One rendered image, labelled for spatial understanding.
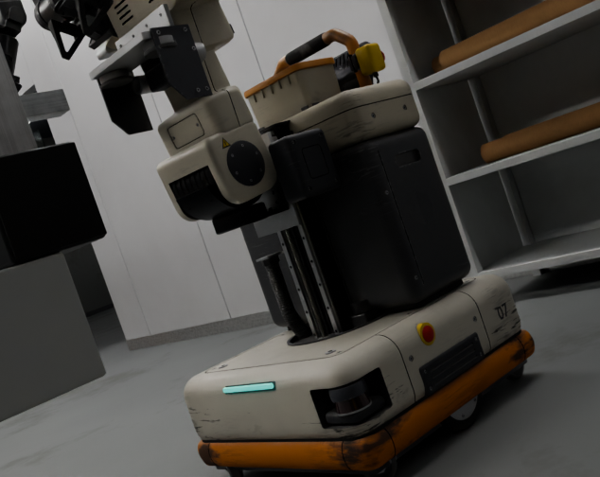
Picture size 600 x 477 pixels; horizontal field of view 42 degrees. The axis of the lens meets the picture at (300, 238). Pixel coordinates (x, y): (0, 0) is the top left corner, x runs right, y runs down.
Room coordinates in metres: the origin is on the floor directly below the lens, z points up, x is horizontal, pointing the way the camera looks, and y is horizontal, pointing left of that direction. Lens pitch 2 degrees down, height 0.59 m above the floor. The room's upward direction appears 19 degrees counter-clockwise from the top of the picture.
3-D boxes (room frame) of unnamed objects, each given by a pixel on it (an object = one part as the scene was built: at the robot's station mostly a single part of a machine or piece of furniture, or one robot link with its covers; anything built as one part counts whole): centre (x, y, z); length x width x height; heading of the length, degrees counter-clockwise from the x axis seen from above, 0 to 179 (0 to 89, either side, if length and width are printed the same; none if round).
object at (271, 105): (2.06, -0.11, 0.87); 0.23 x 0.15 x 0.11; 42
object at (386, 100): (2.05, -0.09, 0.59); 0.55 x 0.34 x 0.83; 42
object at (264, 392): (1.98, -0.02, 0.16); 0.67 x 0.64 x 0.25; 132
